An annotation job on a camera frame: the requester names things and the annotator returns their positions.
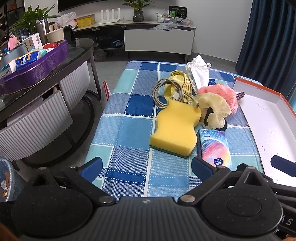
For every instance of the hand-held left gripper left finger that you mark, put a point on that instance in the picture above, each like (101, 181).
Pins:
(92, 166)

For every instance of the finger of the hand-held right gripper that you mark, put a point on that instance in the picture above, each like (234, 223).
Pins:
(281, 162)

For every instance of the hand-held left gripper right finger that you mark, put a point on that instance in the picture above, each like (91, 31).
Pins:
(203, 167)

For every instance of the colourful tissue pack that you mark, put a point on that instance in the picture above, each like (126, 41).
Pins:
(215, 148)

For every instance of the white orange-edged box lid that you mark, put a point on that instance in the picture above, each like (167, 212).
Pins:
(266, 120)

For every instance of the black hair band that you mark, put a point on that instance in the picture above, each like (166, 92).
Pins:
(222, 126)

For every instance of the yellow sponge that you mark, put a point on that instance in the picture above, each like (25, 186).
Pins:
(175, 129)

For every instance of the pale yellow sheer scrunchie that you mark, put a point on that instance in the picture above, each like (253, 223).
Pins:
(217, 104)

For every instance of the pink fluffy scrunchie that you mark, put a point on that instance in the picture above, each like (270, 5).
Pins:
(222, 92)

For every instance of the yellow striped towel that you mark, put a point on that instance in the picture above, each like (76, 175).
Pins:
(182, 81)

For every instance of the white face mask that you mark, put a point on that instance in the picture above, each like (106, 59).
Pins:
(200, 74)

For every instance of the dark oval coffee table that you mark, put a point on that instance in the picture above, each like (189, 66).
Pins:
(34, 125)

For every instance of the white box with red edge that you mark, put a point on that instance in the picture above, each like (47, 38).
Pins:
(105, 92)

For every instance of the purple tray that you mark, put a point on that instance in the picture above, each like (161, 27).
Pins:
(39, 71)

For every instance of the dark blue curtain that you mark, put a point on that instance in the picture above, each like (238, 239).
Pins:
(266, 46)

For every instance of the pile of small boxes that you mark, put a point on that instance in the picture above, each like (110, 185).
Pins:
(25, 60)

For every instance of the white dark TV stand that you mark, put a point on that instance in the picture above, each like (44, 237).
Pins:
(159, 41)

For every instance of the white router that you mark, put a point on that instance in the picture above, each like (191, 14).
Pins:
(107, 22)

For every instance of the stainless steel tumbler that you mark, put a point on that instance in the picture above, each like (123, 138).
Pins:
(42, 30)

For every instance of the yellow box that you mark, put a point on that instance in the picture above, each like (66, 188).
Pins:
(85, 21)

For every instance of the pile of small clutter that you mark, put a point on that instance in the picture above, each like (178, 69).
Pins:
(173, 22)

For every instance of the white plastic bag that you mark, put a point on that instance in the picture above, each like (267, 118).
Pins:
(67, 19)

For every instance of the black green box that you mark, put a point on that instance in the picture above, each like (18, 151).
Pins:
(178, 12)

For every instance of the plant in dark vase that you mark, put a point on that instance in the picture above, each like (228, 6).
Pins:
(138, 16)

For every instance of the leafy green potted plant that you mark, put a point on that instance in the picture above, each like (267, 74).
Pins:
(30, 18)

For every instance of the black television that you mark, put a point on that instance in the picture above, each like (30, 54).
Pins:
(76, 4)

